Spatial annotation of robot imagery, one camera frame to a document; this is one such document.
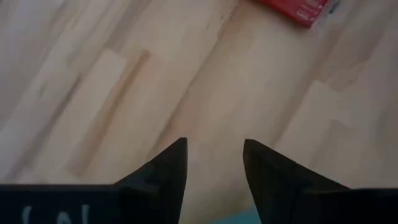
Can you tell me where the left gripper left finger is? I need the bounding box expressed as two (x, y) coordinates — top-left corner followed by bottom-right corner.
(0, 138), (188, 224)

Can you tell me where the red box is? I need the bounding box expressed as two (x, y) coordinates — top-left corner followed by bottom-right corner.
(257, 0), (330, 29)

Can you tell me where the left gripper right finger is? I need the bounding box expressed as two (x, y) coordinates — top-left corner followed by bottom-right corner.
(243, 139), (398, 224)

